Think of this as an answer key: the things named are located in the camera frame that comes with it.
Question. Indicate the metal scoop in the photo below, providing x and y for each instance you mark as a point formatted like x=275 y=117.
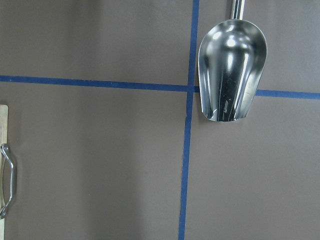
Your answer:
x=231 y=61

